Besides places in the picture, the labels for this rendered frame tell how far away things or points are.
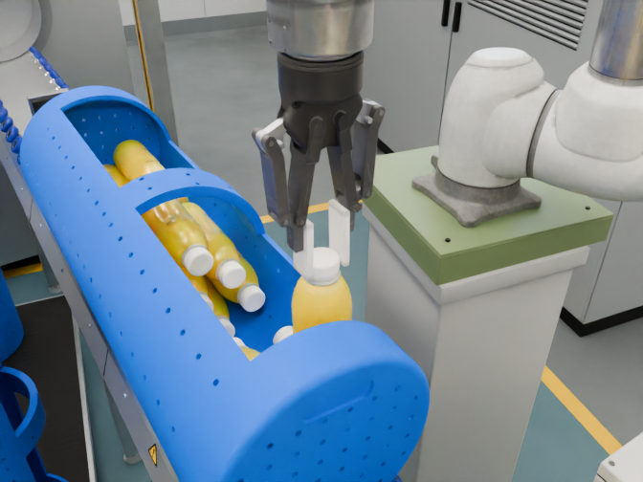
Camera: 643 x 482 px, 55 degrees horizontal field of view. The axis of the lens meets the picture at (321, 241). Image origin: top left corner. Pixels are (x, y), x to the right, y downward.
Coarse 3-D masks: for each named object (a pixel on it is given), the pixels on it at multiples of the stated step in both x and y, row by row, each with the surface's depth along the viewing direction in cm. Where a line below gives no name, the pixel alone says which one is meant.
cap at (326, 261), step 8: (320, 248) 68; (328, 248) 68; (320, 256) 66; (328, 256) 66; (336, 256) 66; (320, 264) 65; (328, 264) 65; (336, 264) 65; (320, 272) 65; (328, 272) 65; (336, 272) 66; (320, 280) 66
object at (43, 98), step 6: (60, 90) 158; (66, 90) 158; (30, 96) 155; (36, 96) 155; (42, 96) 155; (48, 96) 155; (54, 96) 156; (30, 102) 154; (36, 102) 153; (42, 102) 154; (30, 108) 156; (36, 108) 154
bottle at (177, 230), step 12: (168, 204) 94; (180, 204) 96; (144, 216) 94; (156, 216) 92; (168, 216) 91; (180, 216) 91; (156, 228) 91; (168, 228) 89; (180, 228) 89; (192, 228) 89; (168, 240) 88; (180, 240) 88; (192, 240) 88; (204, 240) 90; (168, 252) 89; (180, 252) 88; (180, 264) 89
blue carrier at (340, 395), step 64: (64, 128) 107; (128, 128) 127; (64, 192) 97; (128, 192) 88; (192, 192) 88; (64, 256) 100; (128, 256) 79; (256, 256) 103; (128, 320) 75; (192, 320) 68; (256, 320) 100; (192, 384) 63; (256, 384) 59; (320, 384) 58; (384, 384) 64; (192, 448) 61; (256, 448) 58; (320, 448) 64; (384, 448) 71
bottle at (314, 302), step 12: (300, 276) 69; (336, 276) 67; (300, 288) 67; (312, 288) 66; (324, 288) 66; (336, 288) 67; (348, 288) 69; (300, 300) 67; (312, 300) 66; (324, 300) 66; (336, 300) 66; (348, 300) 68; (300, 312) 67; (312, 312) 67; (324, 312) 66; (336, 312) 67; (348, 312) 68; (300, 324) 68; (312, 324) 67
